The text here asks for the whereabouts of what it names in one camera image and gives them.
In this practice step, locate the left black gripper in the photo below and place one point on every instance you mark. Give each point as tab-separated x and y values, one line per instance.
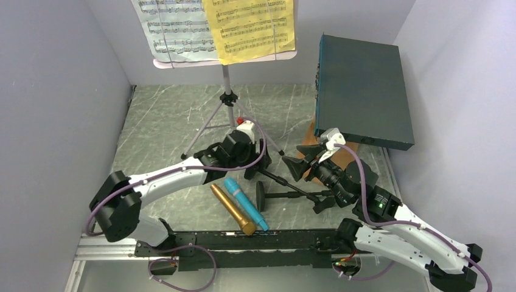
263	164

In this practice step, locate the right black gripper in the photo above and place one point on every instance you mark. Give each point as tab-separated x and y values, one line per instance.
297	165

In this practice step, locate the black microphone stand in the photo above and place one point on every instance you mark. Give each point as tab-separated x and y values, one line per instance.
322	200
250	173

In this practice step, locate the lilac music stand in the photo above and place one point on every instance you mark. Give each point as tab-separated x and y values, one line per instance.
228	97

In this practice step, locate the yellow paper sheet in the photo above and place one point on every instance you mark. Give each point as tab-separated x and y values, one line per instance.
246	30

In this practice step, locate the white sheet music page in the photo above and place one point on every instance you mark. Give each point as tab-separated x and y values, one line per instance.
176	31

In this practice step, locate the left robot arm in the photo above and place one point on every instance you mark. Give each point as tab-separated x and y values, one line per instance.
117	206

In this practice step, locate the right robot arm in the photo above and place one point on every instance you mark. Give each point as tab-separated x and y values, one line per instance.
385	226

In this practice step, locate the blue microphone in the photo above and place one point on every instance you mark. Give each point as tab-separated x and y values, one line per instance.
234	189

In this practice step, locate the wooden base board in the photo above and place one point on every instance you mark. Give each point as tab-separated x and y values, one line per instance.
341	158

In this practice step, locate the gold microphone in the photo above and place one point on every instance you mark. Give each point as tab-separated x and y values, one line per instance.
247	226

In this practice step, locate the dark teal tilted board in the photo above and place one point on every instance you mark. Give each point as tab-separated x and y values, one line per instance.
360	89

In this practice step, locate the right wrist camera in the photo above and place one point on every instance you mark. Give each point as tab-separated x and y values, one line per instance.
330	140

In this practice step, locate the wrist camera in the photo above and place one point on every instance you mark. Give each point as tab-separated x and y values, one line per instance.
330	140
248	127

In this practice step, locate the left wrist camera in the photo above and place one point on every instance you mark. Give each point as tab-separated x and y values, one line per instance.
248	127

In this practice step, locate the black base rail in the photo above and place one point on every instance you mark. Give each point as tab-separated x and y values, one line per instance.
204	249

